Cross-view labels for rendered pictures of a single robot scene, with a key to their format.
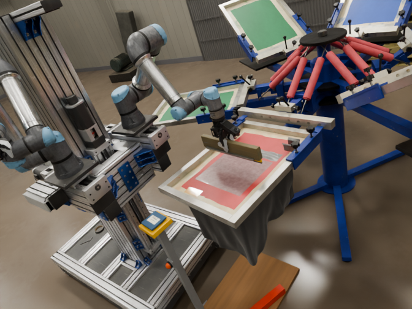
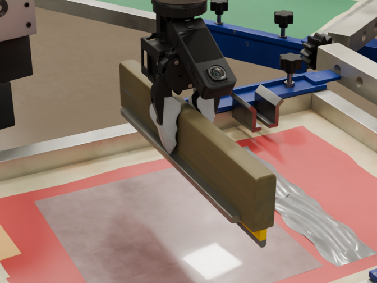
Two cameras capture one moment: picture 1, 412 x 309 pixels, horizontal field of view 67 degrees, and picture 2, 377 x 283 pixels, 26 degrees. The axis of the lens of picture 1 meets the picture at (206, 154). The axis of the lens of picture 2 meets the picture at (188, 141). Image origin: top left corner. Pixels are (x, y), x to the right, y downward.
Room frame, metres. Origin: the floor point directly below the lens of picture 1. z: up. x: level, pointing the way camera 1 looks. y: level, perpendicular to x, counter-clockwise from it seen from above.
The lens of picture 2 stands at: (0.48, -0.29, 1.62)
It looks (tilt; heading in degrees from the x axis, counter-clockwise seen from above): 27 degrees down; 9
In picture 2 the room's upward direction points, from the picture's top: straight up
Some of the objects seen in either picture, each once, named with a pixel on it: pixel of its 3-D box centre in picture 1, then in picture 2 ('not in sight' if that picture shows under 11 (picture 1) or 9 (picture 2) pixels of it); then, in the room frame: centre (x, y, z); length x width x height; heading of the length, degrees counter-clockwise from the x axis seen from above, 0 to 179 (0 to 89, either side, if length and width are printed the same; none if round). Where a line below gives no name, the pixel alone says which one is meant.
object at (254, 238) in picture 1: (271, 209); not in sight; (1.29, -0.24, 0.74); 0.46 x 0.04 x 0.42; 126
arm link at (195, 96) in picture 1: (196, 100); not in sight; (1.55, -0.05, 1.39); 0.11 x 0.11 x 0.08; 39
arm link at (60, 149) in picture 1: (52, 145); not in sight; (1.52, 0.72, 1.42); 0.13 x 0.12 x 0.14; 109
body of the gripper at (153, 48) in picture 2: (219, 125); (177, 42); (1.49, -0.12, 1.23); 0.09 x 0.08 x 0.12; 36
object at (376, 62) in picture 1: (326, 80); not in sight; (2.10, -1.02, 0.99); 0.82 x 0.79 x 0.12; 126
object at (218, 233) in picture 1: (217, 224); not in sight; (1.32, 0.07, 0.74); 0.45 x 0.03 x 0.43; 36
